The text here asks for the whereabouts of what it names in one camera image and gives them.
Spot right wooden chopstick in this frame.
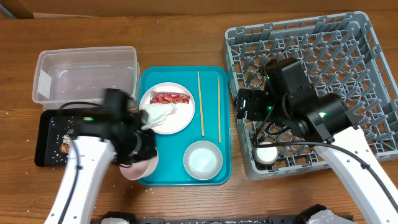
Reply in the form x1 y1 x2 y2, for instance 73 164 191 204
217 77 221 144

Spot grey plastic dishwasher rack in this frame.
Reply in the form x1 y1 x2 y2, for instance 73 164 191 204
224 12 397 180

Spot white paper napkin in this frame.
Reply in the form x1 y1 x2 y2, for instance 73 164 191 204
142 103 177 130

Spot white rice grains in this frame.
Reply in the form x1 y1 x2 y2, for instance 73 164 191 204
45 116 75 161

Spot brown food scraps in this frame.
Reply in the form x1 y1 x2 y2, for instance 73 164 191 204
60 134 72 154

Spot large white round plate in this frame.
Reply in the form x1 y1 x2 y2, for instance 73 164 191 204
139 82 195 134

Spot clear plastic bin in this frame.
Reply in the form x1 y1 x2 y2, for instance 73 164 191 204
32 46 141 110

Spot grey round bowl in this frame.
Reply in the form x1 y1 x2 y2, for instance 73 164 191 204
183 141 223 180

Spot wooden chopstick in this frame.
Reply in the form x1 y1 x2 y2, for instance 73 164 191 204
217 77 221 144
197 71 205 137

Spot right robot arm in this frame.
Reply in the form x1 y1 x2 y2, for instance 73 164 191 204
234 58 397 223

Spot teal plastic serving tray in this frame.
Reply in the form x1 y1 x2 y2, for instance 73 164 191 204
139 66 232 186

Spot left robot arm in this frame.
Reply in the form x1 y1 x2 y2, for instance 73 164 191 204
46 88 159 223

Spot small pink bowl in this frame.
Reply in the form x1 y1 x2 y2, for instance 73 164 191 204
119 148 159 180

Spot black plastic tray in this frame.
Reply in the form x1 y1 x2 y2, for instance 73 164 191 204
35 108 112 167

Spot white plastic cup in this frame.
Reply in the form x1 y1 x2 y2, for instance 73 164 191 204
253 146 279 165

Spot red foil snack wrapper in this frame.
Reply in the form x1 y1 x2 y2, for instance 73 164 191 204
150 91 191 104

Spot left wooden chopstick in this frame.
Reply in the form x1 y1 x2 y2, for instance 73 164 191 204
197 71 205 137

